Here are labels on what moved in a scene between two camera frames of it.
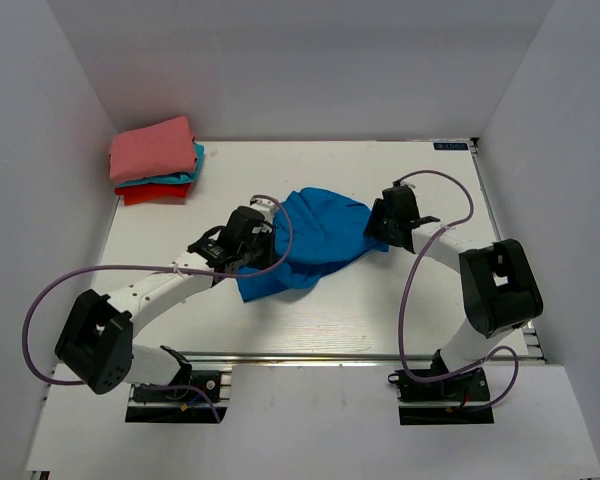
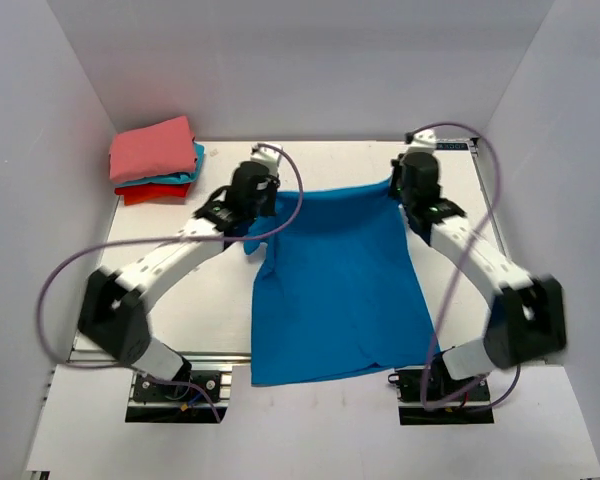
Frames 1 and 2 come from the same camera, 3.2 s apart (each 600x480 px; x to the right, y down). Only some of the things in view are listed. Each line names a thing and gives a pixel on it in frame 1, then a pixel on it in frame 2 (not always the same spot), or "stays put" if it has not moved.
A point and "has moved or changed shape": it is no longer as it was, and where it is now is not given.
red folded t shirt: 151,193 stays put
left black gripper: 267,232 -> 271,187
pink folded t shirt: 159,149 stays put
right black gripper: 374,226 -> 398,165
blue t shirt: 328,238 has moved or changed shape
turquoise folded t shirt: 179,178 stays put
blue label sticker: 450,146 stays put
